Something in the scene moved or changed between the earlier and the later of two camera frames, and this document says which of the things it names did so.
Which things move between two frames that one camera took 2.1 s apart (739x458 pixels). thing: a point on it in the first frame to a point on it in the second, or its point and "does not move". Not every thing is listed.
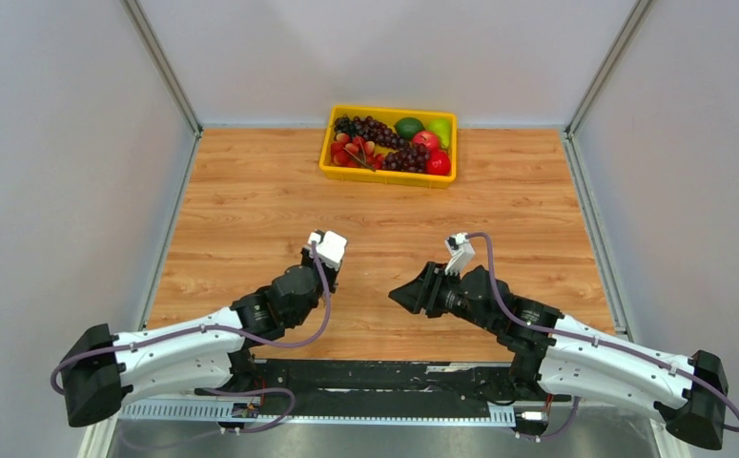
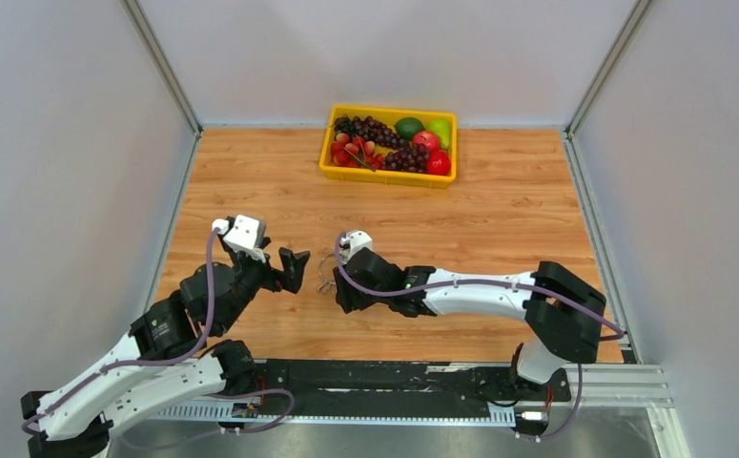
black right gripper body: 444,297 to 355,299
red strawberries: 355,152 does not move
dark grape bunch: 407,157 does not move
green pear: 441,127 does not move
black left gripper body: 331,277 to 255,274
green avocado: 407,127 does not move
